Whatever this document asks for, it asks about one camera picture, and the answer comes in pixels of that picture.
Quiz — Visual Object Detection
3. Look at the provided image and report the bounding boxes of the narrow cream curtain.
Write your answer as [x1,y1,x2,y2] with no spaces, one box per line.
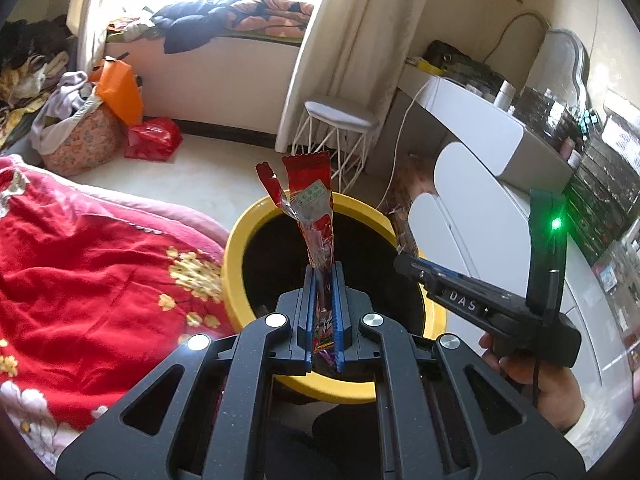
[65,0,151,68]

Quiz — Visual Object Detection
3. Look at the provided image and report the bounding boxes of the person's right hand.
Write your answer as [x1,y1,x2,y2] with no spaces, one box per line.
[479,332,586,436]

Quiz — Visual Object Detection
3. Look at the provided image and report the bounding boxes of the orange bag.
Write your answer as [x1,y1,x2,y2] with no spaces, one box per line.
[92,59,145,128]

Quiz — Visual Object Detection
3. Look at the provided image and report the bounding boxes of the colourful folded clothes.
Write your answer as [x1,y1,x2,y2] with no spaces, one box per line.
[106,6,161,43]

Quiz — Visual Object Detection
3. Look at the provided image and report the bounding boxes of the yellow rimmed trash bin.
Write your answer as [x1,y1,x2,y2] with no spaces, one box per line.
[222,191,447,403]

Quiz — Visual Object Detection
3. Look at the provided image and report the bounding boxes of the white wire stool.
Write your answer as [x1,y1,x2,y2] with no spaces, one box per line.
[287,101,380,188]

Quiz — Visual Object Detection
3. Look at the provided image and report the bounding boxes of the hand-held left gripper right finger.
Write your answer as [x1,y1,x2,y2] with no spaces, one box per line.
[332,261,586,480]

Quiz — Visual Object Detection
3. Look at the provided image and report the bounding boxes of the wide cream curtain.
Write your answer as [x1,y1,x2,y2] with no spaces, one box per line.
[275,0,436,153]

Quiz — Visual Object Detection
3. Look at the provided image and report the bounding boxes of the white wall calendar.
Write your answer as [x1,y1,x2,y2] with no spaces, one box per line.
[602,89,640,171]

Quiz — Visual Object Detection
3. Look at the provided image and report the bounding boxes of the beige curved hose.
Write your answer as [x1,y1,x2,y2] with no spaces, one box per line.
[492,10,551,66]

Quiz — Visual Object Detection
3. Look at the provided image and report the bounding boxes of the red floral blanket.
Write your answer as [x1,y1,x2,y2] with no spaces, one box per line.
[0,155,236,471]

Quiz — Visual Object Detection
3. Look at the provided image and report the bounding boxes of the dark patterned cloth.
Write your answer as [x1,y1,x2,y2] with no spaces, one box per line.
[565,132,640,267]

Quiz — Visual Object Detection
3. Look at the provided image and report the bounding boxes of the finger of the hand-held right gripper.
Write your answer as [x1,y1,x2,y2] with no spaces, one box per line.
[415,258,501,291]
[393,252,451,306]

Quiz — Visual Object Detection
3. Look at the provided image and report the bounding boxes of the orange patterned quilt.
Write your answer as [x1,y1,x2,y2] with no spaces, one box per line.
[222,0,316,41]

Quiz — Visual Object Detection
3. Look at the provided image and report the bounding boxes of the white cable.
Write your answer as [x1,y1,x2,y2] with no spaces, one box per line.
[377,80,436,211]

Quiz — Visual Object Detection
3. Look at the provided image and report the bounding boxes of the pile of mixed clothes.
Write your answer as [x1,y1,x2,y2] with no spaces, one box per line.
[0,17,76,141]

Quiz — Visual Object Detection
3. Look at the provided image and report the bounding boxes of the long red snack wrapper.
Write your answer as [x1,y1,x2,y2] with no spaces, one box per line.
[255,152,335,366]

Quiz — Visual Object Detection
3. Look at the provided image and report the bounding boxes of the dark camouflage bag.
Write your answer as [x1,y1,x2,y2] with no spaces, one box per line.
[422,39,503,88]

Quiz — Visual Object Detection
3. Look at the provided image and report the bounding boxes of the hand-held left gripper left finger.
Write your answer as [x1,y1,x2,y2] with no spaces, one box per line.
[55,262,317,480]

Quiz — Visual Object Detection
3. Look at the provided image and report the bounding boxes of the white bottle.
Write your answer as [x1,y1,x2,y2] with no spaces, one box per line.
[494,81,516,110]

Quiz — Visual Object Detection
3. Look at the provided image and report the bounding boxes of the floral fabric basket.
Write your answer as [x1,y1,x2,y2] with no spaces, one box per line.
[41,102,127,177]

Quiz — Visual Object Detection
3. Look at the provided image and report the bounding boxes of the white framed mirror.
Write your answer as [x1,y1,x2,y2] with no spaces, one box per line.
[527,27,593,116]

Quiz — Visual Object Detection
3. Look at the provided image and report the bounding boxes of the red shopping bag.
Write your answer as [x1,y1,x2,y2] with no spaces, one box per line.
[124,116,184,162]

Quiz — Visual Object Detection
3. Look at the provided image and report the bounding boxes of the white window seat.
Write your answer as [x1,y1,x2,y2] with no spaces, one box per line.
[102,32,306,136]

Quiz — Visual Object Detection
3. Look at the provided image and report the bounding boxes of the dark blue jacket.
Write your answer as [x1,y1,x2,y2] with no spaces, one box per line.
[150,0,271,56]

